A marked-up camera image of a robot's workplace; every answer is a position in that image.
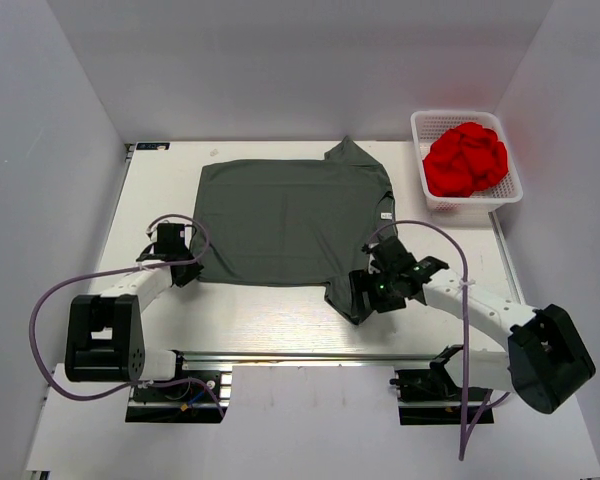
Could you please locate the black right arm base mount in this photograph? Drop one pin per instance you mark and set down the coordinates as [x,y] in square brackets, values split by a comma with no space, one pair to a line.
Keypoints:
[425,400]

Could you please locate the dark grey t shirt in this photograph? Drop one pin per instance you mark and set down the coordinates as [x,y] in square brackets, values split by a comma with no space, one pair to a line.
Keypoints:
[292,223]

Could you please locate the aluminium front table rail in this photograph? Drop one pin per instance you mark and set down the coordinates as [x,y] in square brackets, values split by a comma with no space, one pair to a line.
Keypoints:
[234,358]

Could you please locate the small dark table label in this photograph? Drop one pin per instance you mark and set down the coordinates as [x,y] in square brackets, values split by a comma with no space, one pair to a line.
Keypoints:
[152,146]

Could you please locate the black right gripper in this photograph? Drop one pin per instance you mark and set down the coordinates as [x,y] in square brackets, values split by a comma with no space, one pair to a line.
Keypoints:
[363,280]

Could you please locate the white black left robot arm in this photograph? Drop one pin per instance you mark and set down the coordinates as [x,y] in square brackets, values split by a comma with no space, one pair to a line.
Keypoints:
[105,341]

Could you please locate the red crumpled t shirt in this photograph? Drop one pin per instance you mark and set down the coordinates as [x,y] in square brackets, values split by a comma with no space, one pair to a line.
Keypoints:
[464,160]

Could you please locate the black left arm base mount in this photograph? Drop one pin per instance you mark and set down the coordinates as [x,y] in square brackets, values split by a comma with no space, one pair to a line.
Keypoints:
[184,403]

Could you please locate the white perforated plastic basket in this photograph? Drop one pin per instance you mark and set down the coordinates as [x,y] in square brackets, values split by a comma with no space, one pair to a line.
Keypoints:
[427,127]

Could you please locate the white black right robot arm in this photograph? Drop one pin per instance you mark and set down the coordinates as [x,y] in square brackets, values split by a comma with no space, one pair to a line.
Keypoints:
[542,357]

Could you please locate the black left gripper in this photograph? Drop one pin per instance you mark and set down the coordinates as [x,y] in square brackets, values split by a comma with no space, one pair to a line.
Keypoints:
[194,269]

